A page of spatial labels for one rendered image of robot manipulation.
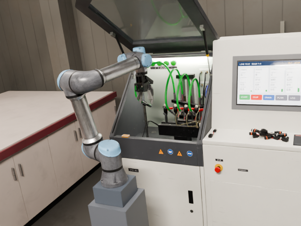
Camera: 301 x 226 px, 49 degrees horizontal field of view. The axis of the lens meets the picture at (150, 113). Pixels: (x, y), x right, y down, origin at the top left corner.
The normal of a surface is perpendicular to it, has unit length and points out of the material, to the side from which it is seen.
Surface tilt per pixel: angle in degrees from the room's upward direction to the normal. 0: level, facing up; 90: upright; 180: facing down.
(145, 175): 90
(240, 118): 76
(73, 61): 90
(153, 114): 90
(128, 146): 90
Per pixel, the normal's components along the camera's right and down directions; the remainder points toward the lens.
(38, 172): 0.91, 0.04
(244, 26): -0.40, 0.32
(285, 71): -0.43, 0.08
